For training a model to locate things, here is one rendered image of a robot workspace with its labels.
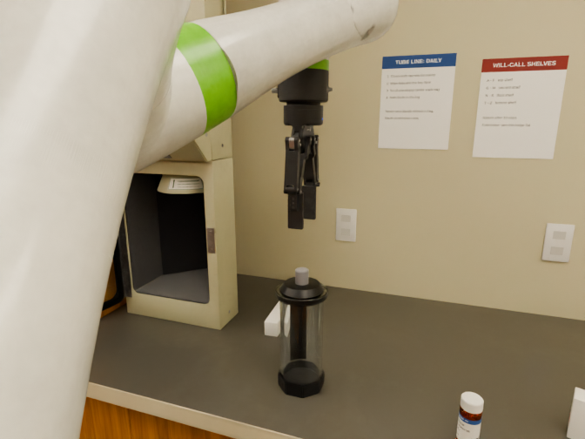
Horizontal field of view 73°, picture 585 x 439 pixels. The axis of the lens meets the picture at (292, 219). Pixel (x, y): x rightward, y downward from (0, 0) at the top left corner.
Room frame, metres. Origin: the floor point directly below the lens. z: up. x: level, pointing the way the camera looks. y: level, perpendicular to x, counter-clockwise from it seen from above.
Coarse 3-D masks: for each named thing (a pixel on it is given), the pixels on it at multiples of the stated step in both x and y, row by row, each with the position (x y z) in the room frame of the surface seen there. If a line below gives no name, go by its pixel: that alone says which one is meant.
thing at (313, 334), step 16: (288, 304) 0.72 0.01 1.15; (320, 304) 0.75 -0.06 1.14; (288, 320) 0.73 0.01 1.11; (304, 320) 0.73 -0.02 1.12; (320, 320) 0.75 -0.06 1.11; (288, 336) 0.73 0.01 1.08; (304, 336) 0.73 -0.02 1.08; (320, 336) 0.75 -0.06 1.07; (288, 352) 0.73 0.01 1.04; (304, 352) 0.73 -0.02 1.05; (320, 352) 0.75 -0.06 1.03; (288, 368) 0.73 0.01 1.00; (304, 368) 0.73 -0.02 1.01; (320, 368) 0.75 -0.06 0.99; (304, 384) 0.73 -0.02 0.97
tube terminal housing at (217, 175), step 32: (224, 128) 1.07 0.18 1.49; (160, 160) 1.05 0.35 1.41; (224, 160) 1.06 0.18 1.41; (224, 192) 1.05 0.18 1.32; (224, 224) 1.05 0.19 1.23; (128, 256) 1.10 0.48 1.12; (224, 256) 1.04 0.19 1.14; (224, 288) 1.03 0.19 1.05; (192, 320) 1.03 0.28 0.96; (224, 320) 1.02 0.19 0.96
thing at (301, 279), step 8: (296, 272) 0.76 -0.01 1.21; (304, 272) 0.76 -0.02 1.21; (288, 280) 0.78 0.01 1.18; (296, 280) 0.76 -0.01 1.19; (304, 280) 0.76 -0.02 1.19; (312, 280) 0.78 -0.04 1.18; (280, 288) 0.77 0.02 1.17; (288, 288) 0.75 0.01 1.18; (296, 288) 0.74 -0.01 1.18; (304, 288) 0.74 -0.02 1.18; (312, 288) 0.74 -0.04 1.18; (320, 288) 0.76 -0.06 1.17; (296, 296) 0.73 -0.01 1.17; (304, 296) 0.73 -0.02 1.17; (312, 296) 0.73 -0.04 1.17
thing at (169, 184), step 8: (168, 176) 1.09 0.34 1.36; (176, 176) 1.08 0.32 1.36; (184, 176) 1.07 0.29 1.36; (192, 176) 1.08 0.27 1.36; (160, 184) 1.10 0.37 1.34; (168, 184) 1.07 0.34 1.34; (176, 184) 1.07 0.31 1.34; (184, 184) 1.07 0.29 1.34; (192, 184) 1.07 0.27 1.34; (200, 184) 1.08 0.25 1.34; (168, 192) 1.06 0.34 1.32; (176, 192) 1.06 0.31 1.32; (184, 192) 1.06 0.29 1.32; (192, 192) 1.06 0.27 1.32; (200, 192) 1.07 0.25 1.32
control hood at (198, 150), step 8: (200, 136) 0.96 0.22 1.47; (208, 136) 0.99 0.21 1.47; (192, 144) 0.94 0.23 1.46; (200, 144) 0.96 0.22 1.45; (208, 144) 0.99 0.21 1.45; (176, 152) 0.98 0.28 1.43; (184, 152) 0.97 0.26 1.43; (192, 152) 0.97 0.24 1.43; (200, 152) 0.96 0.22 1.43; (208, 152) 0.99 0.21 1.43; (184, 160) 1.00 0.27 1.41; (192, 160) 0.99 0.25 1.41; (200, 160) 0.98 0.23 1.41; (208, 160) 0.99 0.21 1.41
